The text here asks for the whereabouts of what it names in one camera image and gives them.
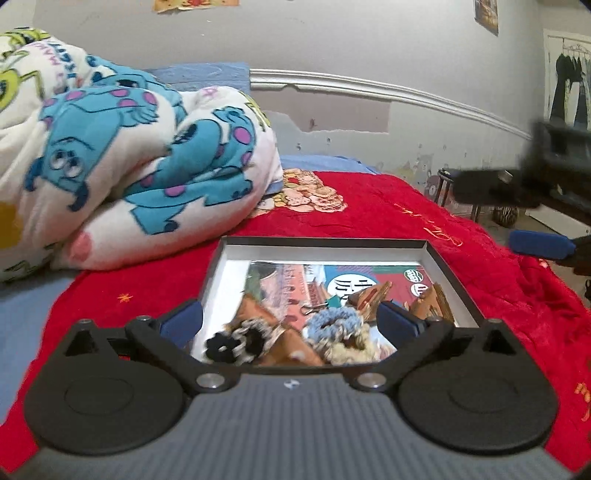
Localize brown triangular snack packet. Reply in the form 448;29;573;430
404;283;455;324
225;293;286;352
346;281;393;323
257;329;325;367

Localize cream crochet scrunchie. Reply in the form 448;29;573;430
322;324;397;366

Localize light blue crochet scrunchie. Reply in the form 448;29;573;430
304;307;363;344

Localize teal binder clip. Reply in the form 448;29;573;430
300;295;342;316

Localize black white-trimmed scrunchie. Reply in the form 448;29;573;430
204;324;267;365

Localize blue seat metal stool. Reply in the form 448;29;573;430
435;168;482;223

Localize dark patterned ball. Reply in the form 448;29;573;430
492;206;519;229

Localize red plush blanket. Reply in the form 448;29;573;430
1;173;590;471

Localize dark hanging clothes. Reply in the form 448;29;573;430
545;36;590;130

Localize black shallow box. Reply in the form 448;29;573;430
190;237;484;360

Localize blue bed sheet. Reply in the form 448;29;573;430
0;271;76;423

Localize colourful history textbook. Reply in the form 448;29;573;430
245;261;435;363

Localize monster cartoon white quilt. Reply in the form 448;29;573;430
1;27;283;282

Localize blue pillow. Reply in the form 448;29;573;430
147;62;250;94

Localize orange wall certificate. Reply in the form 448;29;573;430
152;0;240;13

